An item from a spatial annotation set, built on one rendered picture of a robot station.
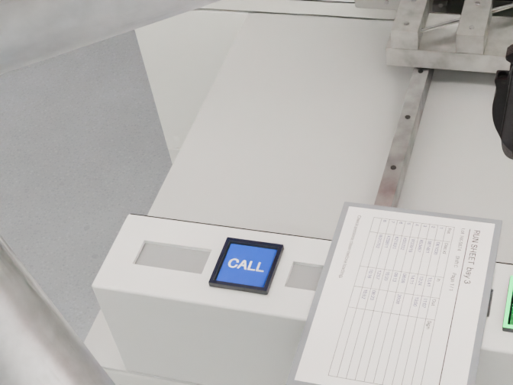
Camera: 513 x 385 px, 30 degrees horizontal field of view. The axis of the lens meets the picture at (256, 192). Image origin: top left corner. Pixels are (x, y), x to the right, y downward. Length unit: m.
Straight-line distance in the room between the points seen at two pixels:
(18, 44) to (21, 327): 0.27
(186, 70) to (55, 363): 0.96
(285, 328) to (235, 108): 0.48
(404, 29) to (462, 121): 0.13
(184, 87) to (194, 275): 0.73
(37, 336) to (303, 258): 0.32
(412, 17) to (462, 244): 0.43
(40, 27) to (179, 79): 1.17
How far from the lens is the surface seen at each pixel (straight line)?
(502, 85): 0.66
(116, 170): 2.46
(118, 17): 0.40
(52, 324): 0.65
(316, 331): 0.82
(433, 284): 0.85
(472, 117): 1.22
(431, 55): 1.23
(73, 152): 2.56
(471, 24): 1.22
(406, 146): 1.14
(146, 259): 0.92
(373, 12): 1.38
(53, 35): 0.41
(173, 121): 1.64
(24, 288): 0.64
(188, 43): 1.51
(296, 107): 1.25
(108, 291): 0.90
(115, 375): 1.03
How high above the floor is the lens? 1.63
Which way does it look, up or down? 45 degrees down
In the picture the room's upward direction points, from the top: 11 degrees counter-clockwise
